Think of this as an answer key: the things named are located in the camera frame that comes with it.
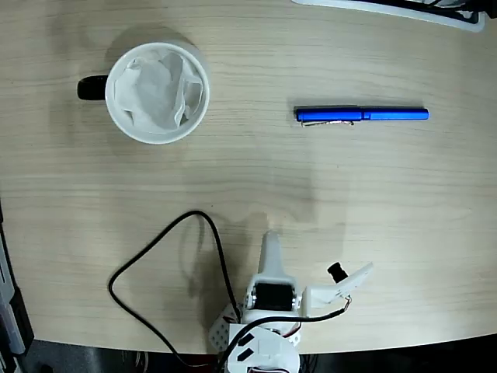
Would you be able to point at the crumpled white tissue paper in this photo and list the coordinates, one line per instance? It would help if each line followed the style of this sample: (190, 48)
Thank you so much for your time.
(155, 97)

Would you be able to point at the wrist camera on white mount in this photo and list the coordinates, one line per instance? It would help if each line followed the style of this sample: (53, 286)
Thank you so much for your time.
(330, 293)

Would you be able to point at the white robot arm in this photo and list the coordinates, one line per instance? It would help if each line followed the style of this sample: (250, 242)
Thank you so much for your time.
(268, 349)

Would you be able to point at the blue pen with metal clip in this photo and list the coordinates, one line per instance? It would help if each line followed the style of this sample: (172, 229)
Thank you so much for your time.
(330, 115)

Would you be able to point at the white perforated base bracket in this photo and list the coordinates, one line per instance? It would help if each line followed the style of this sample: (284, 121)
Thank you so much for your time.
(221, 330)

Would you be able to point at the black device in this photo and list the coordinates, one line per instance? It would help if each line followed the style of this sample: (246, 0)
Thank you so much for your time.
(491, 8)

